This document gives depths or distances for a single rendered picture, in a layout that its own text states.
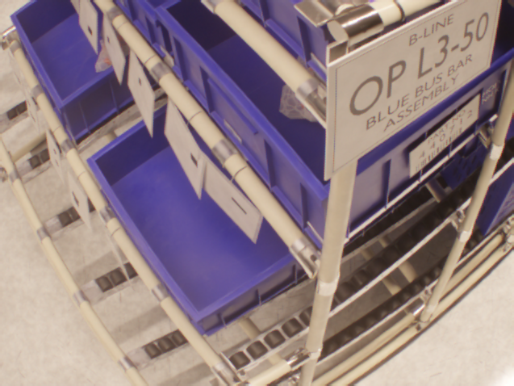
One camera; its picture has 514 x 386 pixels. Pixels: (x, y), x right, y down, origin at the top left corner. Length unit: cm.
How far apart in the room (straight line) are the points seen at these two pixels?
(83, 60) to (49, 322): 85
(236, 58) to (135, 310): 112
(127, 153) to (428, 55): 90
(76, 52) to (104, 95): 23
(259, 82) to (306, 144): 13
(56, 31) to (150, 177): 50
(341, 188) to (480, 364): 146
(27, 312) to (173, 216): 91
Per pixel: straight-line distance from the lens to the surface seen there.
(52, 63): 198
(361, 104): 91
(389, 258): 169
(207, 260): 168
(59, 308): 249
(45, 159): 218
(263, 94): 144
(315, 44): 95
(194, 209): 172
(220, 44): 150
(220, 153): 141
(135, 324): 244
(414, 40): 88
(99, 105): 180
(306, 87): 100
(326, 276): 129
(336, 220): 114
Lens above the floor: 227
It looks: 63 degrees down
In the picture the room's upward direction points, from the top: 2 degrees counter-clockwise
